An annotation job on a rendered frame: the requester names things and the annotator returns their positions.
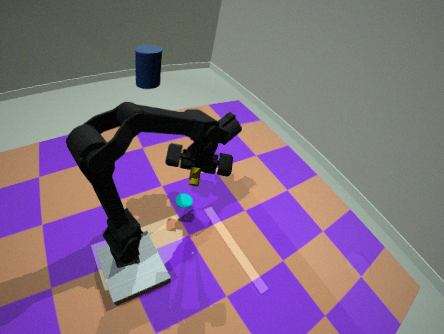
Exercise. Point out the yellow cylinder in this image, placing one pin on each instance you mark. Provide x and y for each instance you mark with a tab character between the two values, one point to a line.
194	176

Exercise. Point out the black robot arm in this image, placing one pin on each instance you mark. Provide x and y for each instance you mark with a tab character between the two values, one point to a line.
96	158

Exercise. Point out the cyan circle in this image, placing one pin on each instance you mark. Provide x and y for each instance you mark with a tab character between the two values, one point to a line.
183	200

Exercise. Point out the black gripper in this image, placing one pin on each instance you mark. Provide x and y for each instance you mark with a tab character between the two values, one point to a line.
175	154

